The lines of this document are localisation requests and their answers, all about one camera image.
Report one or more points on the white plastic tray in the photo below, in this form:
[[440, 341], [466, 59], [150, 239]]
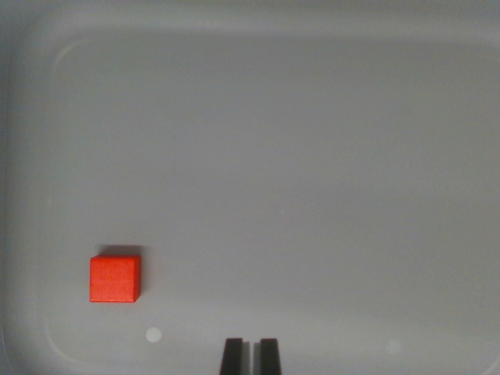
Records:
[[273, 176]]

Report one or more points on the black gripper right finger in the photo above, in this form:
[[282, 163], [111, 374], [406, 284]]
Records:
[[270, 357]]

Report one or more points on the red cube block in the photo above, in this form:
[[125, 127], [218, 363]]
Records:
[[112, 279]]

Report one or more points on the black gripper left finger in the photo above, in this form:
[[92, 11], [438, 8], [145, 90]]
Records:
[[231, 357]]

